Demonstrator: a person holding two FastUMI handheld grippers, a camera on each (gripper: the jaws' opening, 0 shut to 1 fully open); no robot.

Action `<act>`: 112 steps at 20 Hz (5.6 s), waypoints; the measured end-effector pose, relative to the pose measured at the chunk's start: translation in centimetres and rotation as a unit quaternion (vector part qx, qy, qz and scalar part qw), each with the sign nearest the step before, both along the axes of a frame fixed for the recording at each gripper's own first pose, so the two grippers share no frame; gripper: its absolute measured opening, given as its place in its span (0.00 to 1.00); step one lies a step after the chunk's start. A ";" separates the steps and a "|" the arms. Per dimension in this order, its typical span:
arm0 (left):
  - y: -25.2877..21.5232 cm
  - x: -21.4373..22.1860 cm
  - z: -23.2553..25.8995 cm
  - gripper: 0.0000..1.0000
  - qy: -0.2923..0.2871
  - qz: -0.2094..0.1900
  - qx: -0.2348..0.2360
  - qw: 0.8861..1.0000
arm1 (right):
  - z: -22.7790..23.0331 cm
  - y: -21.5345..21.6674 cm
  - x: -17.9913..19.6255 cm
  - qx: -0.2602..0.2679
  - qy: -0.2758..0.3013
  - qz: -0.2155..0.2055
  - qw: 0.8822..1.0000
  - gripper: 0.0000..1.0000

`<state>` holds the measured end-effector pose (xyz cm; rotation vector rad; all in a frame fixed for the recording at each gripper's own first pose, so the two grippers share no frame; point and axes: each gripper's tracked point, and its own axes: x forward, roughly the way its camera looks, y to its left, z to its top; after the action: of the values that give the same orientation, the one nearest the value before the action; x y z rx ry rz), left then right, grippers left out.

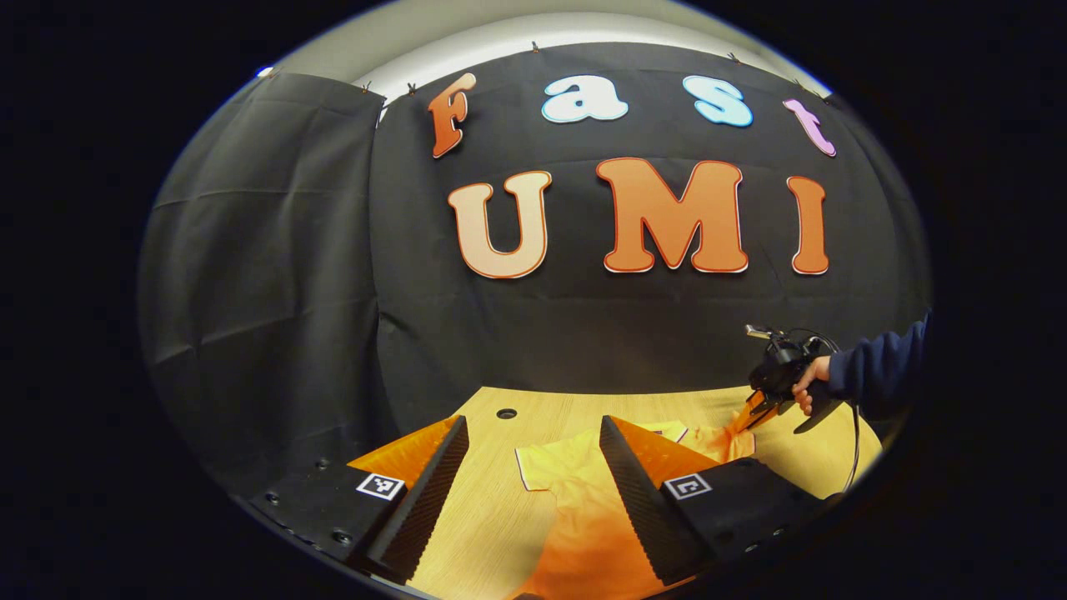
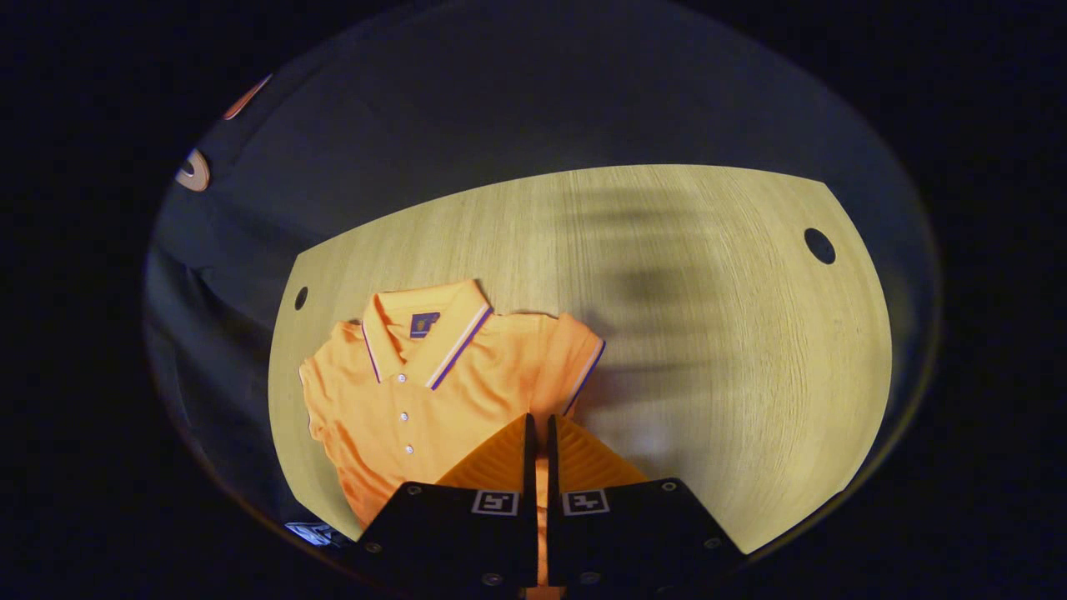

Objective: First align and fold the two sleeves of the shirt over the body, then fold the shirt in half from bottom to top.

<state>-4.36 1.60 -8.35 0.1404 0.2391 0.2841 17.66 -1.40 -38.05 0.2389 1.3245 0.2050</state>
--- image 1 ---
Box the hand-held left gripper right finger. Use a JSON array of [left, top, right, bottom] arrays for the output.
[[598, 415, 839, 587]]

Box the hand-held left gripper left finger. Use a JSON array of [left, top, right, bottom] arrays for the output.
[[250, 414, 470, 584]]

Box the orange T-shirt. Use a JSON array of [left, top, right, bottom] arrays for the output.
[[514, 392, 780, 600]]

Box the row of small backdrop clips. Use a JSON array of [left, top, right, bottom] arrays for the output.
[[360, 42, 809, 94]]

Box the thin gripper cable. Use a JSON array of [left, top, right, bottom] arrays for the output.
[[842, 400, 862, 494]]

